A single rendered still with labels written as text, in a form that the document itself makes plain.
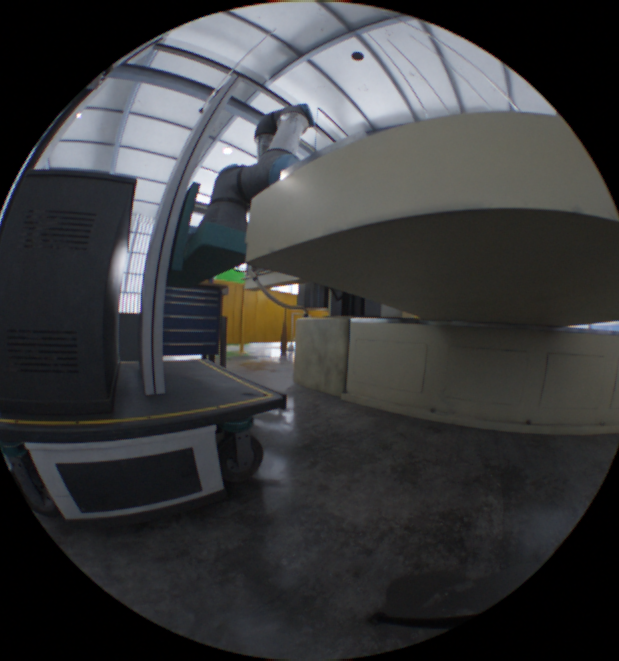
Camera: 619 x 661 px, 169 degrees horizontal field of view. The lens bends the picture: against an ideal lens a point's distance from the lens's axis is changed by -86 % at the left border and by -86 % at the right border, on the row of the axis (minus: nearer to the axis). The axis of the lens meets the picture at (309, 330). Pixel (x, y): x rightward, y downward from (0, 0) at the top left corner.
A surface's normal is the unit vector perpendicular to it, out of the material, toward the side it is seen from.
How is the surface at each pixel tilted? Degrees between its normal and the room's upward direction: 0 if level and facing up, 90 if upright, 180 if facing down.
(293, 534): 0
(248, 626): 0
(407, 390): 90
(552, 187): 90
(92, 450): 90
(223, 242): 90
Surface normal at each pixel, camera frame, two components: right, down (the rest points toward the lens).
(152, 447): 0.75, 0.05
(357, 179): -0.66, -0.02
